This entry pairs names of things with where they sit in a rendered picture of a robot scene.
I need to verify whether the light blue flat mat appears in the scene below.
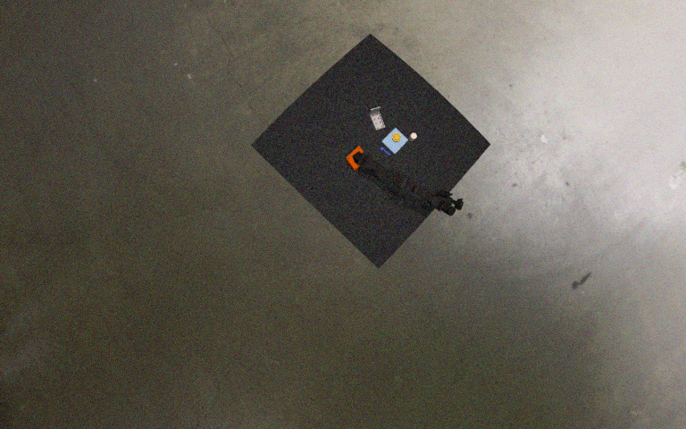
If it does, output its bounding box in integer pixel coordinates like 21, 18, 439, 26
382, 128, 408, 154

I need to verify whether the grey dish rack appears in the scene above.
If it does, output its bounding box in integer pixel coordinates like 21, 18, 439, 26
370, 107, 385, 130

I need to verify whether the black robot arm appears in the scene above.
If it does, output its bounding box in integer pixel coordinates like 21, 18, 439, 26
352, 151, 456, 216

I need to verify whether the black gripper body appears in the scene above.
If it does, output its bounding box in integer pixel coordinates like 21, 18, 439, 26
438, 190, 464, 210

